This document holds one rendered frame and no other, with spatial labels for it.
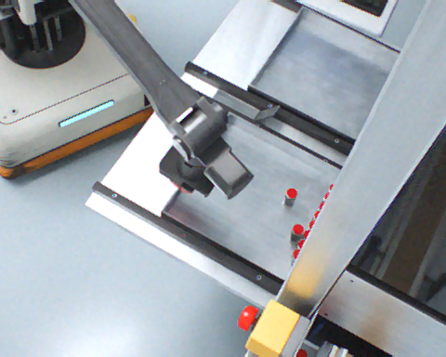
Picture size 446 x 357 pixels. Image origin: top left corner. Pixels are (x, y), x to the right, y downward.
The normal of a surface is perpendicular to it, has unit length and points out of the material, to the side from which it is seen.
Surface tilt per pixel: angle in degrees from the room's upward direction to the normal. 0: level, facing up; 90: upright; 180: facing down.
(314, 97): 0
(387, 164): 90
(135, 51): 30
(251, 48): 0
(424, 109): 90
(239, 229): 0
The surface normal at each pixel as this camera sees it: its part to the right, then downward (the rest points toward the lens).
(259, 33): 0.09, -0.47
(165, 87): 0.22, 0.03
